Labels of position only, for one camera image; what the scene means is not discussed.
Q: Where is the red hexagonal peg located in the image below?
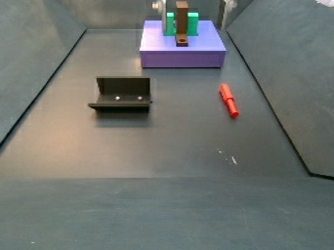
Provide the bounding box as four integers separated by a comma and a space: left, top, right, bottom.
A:
219, 83, 239, 118

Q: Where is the purple base board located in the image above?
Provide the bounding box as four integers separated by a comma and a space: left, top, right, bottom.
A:
139, 21, 227, 68

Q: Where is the green block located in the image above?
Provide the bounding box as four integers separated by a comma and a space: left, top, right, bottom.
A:
165, 12, 177, 36
187, 13, 199, 36

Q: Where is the brown upright block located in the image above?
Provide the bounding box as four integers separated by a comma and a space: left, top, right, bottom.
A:
177, 1, 189, 47

